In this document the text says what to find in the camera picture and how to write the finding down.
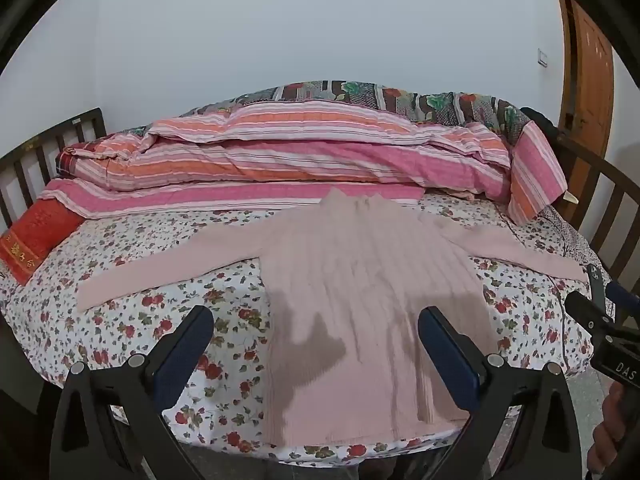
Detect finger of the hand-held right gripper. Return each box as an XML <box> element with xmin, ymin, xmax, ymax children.
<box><xmin>565</xmin><ymin>290</ymin><xmax>640</xmax><ymax>343</ymax></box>
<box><xmin>586</xmin><ymin>262</ymin><xmax>640</xmax><ymax>328</ymax></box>

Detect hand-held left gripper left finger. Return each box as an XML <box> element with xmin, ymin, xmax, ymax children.
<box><xmin>50</xmin><ymin>305</ymin><xmax>215</xmax><ymax>480</ymax></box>

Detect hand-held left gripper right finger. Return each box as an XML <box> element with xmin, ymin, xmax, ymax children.
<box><xmin>417</xmin><ymin>306</ymin><xmax>583</xmax><ymax>480</ymax></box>

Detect pink knit sweater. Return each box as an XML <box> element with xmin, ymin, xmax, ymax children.
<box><xmin>77</xmin><ymin>187</ymin><xmax>588</xmax><ymax>448</ymax></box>

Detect person's right hand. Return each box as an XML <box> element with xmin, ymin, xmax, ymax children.
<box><xmin>586</xmin><ymin>387</ymin><xmax>627</xmax><ymax>477</ymax></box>

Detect floral bed sheet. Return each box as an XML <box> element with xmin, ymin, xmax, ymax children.
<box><xmin>0</xmin><ymin>195</ymin><xmax>608</xmax><ymax>467</ymax></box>

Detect dark wooden bed footboard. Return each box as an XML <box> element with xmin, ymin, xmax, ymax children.
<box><xmin>547</xmin><ymin>132</ymin><xmax>640</xmax><ymax>333</ymax></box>

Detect red pillow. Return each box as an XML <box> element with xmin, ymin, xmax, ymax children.
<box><xmin>0</xmin><ymin>200</ymin><xmax>86</xmax><ymax>286</ymax></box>

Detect black garment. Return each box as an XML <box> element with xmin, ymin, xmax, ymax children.
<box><xmin>520</xmin><ymin>106</ymin><xmax>562</xmax><ymax>142</ymax></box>

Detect brown wooden door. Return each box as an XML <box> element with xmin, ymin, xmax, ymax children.
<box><xmin>556</xmin><ymin>0</ymin><xmax>616</xmax><ymax>211</ymax></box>

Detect pink striped quilt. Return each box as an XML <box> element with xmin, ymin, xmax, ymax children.
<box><xmin>37</xmin><ymin>100</ymin><xmax>569</xmax><ymax>227</ymax></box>

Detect dark wooden bed headboard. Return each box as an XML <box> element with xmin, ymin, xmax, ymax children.
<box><xmin>0</xmin><ymin>107</ymin><xmax>108</xmax><ymax>233</ymax></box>

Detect dark floral patchwork quilt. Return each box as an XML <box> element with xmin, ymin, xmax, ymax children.
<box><xmin>180</xmin><ymin>80</ymin><xmax>533</xmax><ymax>148</ymax></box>

